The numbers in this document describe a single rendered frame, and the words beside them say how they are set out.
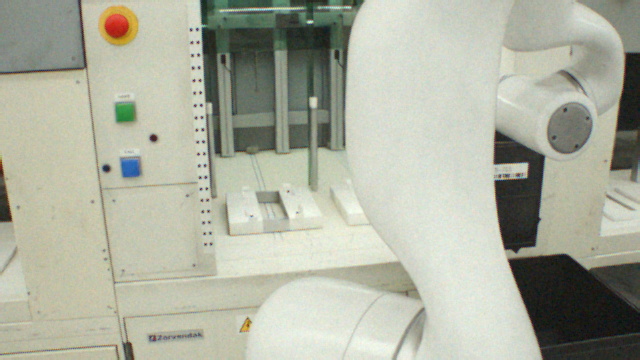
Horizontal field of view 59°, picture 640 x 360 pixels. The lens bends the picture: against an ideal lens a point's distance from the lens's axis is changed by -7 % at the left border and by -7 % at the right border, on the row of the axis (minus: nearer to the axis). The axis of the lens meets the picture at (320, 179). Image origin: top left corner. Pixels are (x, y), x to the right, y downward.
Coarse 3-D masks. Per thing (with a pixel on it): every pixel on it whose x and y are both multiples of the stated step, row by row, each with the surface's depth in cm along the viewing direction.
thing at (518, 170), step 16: (496, 144) 88; (512, 144) 89; (496, 160) 89; (512, 160) 90; (528, 160) 90; (544, 160) 91; (496, 176) 90; (512, 176) 90; (528, 176) 91; (496, 192) 91; (512, 192) 91; (528, 192) 92; (496, 208) 91; (512, 208) 92; (528, 208) 93; (512, 224) 93; (528, 224) 93; (512, 240) 94; (528, 240) 94
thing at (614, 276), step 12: (624, 264) 118; (636, 264) 118; (600, 276) 113; (612, 276) 113; (624, 276) 113; (636, 276) 112; (612, 288) 109; (624, 288) 108; (636, 288) 108; (636, 300) 104
